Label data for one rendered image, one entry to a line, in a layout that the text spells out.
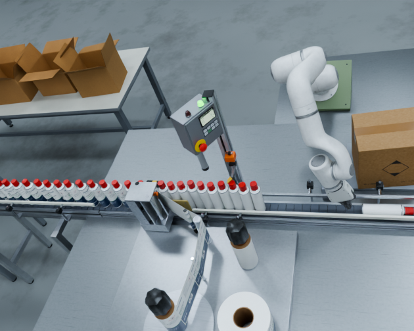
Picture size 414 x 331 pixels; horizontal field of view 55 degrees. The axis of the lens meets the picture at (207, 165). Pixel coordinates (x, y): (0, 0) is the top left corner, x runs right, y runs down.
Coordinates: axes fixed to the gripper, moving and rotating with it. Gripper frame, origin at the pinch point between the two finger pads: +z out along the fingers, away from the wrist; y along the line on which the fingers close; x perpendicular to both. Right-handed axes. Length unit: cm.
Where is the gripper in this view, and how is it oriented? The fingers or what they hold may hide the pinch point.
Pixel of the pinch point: (347, 204)
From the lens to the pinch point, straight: 188.5
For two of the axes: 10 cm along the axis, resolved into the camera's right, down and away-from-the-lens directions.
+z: 5.7, 6.1, 5.5
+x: -2.2, 7.6, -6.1
